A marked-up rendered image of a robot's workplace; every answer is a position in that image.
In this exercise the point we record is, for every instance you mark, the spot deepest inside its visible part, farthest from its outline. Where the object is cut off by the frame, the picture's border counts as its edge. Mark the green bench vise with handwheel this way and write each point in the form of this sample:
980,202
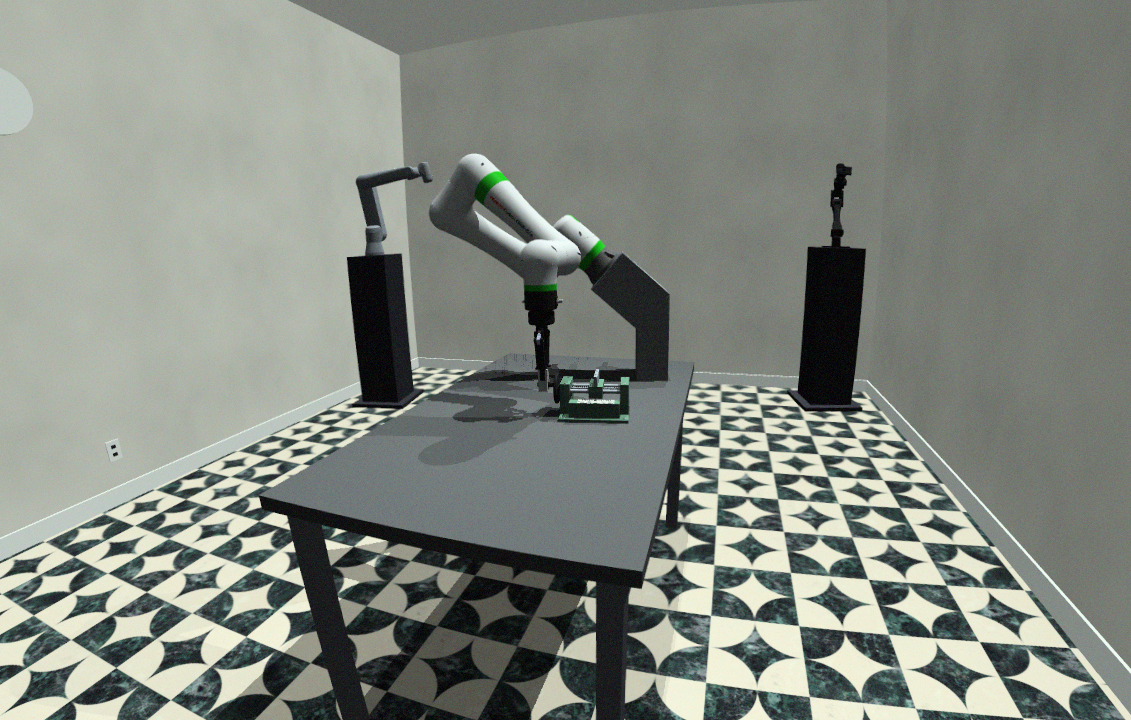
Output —
591,411

